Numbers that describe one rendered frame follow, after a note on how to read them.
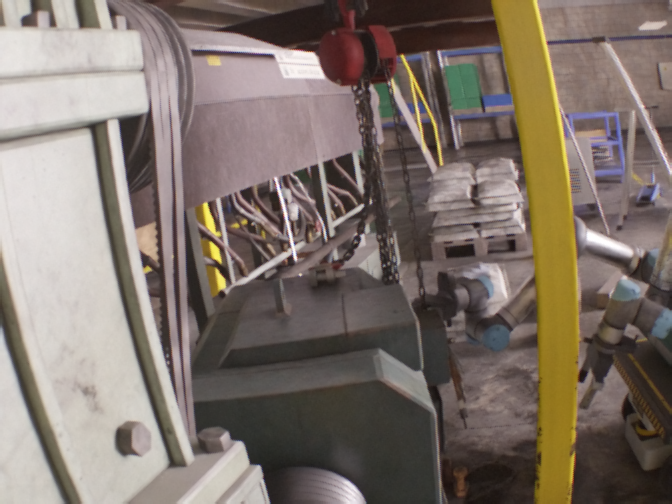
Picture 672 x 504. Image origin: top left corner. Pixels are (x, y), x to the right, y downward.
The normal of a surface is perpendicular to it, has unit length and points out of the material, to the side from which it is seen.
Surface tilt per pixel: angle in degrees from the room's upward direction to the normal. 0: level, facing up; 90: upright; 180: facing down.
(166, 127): 93
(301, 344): 90
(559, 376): 90
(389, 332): 90
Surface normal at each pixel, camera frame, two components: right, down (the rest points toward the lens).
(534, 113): -0.34, 0.22
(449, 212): -0.34, -0.18
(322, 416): 0.00, 0.18
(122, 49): 0.93, -0.09
